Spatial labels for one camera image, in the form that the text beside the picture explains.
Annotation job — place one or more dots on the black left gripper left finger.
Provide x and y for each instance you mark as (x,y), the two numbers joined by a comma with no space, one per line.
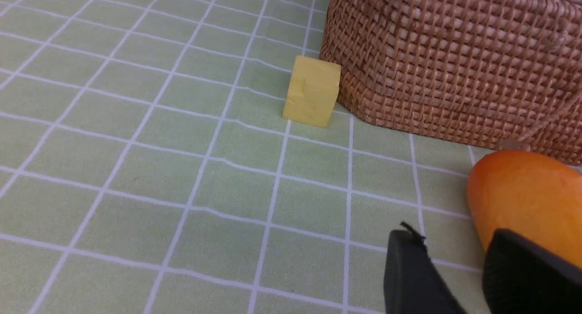
(412,284)

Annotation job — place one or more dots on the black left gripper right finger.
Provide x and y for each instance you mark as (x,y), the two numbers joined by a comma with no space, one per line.
(521,277)

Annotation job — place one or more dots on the orange plastic mango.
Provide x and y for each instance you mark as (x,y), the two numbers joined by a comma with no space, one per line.
(531,194)

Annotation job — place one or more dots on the woven wicker basket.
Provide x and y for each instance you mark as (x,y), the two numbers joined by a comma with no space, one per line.
(485,73)

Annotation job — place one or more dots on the yellow foam cube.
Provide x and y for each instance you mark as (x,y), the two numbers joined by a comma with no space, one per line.
(312,92)

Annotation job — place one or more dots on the green checkered tablecloth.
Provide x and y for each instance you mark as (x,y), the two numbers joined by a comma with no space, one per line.
(146,168)

